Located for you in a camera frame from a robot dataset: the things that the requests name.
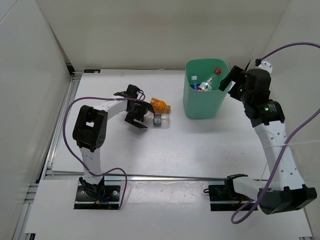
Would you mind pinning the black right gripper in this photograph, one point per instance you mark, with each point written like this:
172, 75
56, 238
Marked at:
232, 75

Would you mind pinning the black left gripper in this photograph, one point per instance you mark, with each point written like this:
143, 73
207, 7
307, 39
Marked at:
140, 104

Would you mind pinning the clear bottle black label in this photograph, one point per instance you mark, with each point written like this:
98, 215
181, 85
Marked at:
157, 120

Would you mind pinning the clear bottle red label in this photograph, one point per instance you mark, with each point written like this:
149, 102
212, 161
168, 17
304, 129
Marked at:
212, 83

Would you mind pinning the clear bottle blue label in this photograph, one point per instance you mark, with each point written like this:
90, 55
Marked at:
194, 82

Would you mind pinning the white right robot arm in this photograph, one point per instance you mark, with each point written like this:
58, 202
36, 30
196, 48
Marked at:
285, 189

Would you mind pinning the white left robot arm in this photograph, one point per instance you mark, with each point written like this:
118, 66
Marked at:
90, 129

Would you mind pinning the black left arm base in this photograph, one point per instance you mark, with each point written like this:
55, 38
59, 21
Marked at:
99, 196

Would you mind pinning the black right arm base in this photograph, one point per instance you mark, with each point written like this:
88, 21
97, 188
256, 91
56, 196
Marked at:
236, 191

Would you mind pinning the green plastic bin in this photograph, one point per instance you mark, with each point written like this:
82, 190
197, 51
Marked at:
203, 104

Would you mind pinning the orange juice bottle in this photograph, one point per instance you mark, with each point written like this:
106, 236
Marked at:
159, 106

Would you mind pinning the aluminium front rail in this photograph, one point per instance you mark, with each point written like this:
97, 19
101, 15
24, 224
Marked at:
56, 175

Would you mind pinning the aluminium rail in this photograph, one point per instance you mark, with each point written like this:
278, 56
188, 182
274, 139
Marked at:
46, 162
56, 175

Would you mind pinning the aluminium left rail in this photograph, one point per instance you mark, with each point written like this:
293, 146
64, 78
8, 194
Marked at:
46, 162

